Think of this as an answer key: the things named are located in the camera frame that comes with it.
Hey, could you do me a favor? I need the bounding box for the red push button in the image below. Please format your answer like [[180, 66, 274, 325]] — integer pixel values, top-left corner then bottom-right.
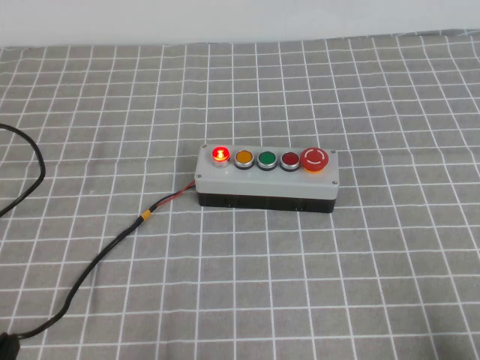
[[279, 151, 302, 173]]

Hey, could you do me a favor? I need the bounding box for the yellow flat push button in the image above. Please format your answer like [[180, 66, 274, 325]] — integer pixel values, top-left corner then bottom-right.
[[232, 148, 255, 172]]

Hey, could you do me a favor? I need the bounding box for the grey button box black base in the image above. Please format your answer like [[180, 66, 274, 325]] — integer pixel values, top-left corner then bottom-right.
[[194, 144, 340, 215]]

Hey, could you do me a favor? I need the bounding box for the green flat push button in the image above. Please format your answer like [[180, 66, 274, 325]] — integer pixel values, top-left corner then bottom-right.
[[256, 149, 279, 173]]

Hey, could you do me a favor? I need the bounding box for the red mushroom emergency stop button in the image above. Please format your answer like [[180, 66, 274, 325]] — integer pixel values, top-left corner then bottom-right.
[[299, 146, 331, 175]]

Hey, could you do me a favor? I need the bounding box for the grey white-checked tablecloth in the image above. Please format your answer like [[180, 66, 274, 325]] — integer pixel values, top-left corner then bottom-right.
[[0, 28, 480, 360]]

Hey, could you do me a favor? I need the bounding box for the red indicator lamp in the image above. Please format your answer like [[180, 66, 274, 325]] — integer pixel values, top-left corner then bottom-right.
[[210, 145, 231, 170]]

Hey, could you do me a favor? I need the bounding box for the black power cable yellow connector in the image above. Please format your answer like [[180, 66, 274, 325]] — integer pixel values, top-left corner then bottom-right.
[[0, 123, 197, 341]]

